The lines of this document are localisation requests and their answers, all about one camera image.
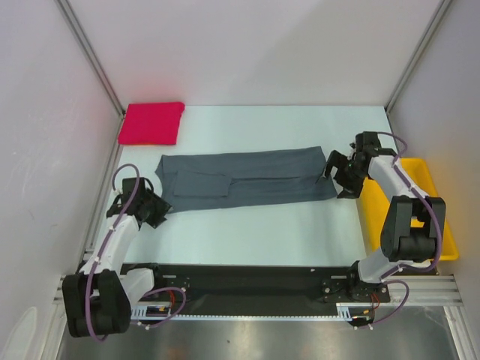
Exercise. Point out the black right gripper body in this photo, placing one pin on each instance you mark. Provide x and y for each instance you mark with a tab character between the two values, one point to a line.
343	175

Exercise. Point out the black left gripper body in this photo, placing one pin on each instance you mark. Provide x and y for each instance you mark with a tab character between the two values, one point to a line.
145	200

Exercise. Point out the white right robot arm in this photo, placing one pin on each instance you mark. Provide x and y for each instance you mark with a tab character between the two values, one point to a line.
250	207

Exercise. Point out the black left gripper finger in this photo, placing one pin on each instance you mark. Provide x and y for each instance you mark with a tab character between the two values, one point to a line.
161	206
154	220

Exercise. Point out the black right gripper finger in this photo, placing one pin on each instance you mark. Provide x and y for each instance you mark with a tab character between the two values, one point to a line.
351	187
335	160

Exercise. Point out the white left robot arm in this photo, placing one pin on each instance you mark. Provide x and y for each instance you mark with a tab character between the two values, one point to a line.
97	300

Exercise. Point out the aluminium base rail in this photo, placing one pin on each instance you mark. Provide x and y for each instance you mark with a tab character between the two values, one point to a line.
424	290

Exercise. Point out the aluminium frame post right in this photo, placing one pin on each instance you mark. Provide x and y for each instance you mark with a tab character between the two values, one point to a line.
421	48

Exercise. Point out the folded red t-shirt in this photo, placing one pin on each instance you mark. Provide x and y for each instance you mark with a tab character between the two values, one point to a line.
154	123

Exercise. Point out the white cable duct right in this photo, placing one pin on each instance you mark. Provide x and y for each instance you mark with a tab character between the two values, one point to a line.
354	311

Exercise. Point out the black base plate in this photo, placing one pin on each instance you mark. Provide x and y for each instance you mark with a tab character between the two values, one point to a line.
265	291

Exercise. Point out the aluminium frame post left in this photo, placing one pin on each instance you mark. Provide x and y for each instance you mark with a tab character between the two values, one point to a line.
80	35

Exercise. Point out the white cable duct left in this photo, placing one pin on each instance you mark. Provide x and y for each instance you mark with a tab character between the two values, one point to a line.
153	312

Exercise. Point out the white cable duct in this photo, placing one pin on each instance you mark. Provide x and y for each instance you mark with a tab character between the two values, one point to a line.
153	312
354	311

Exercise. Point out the aluminium frame post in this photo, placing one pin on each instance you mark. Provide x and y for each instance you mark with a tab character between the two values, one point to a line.
421	48
80	35

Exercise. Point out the grey t-shirt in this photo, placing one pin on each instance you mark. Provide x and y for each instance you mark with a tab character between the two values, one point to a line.
232	180

